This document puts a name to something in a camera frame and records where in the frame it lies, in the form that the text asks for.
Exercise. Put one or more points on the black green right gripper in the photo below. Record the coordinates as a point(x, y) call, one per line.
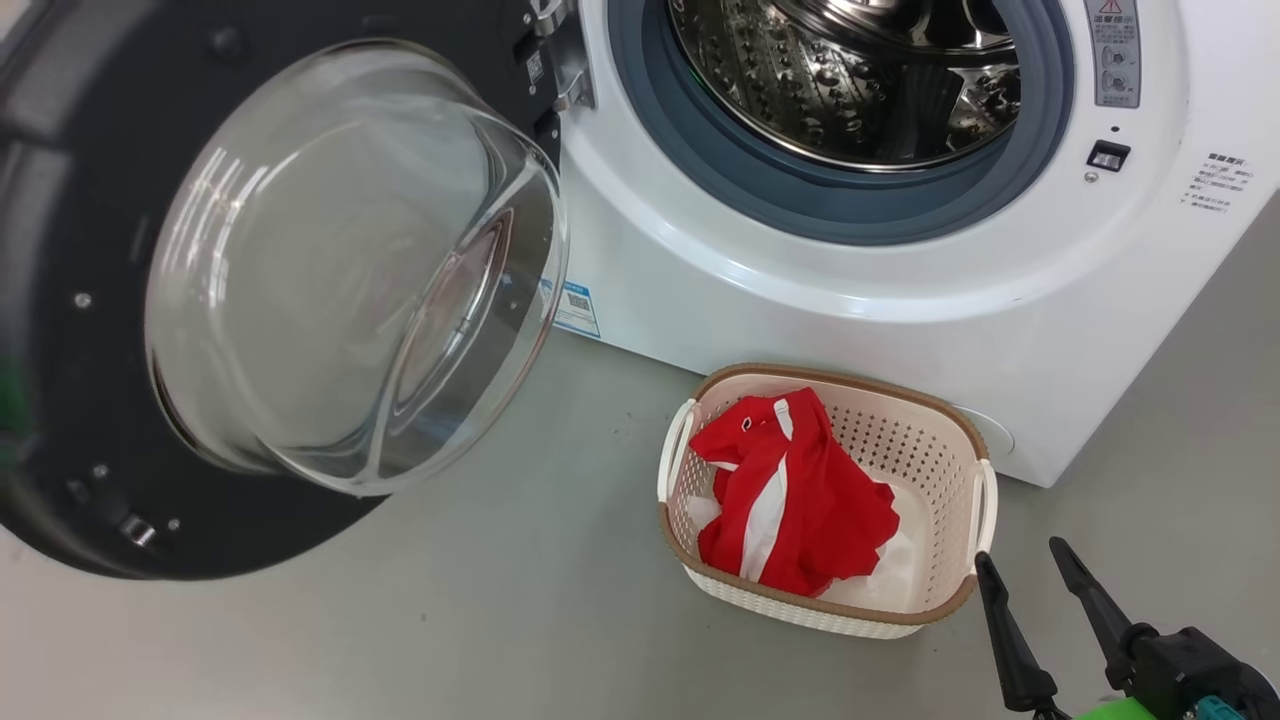
point(1195, 670)

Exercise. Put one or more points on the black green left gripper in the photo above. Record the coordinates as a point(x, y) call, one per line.
point(12, 400)

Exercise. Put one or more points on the dark round glass washer door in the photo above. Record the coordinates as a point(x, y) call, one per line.
point(100, 200)

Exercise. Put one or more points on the red garment with white stripes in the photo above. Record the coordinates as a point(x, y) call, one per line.
point(820, 500)

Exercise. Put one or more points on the cream perforated laundry basket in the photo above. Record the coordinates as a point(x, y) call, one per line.
point(930, 450)

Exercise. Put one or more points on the white front-load washing machine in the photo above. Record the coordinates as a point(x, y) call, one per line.
point(900, 310)

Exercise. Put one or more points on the blue white energy label sticker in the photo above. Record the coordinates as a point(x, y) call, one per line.
point(577, 310)

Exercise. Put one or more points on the grey warning label sticker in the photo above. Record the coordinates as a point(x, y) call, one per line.
point(1113, 55)

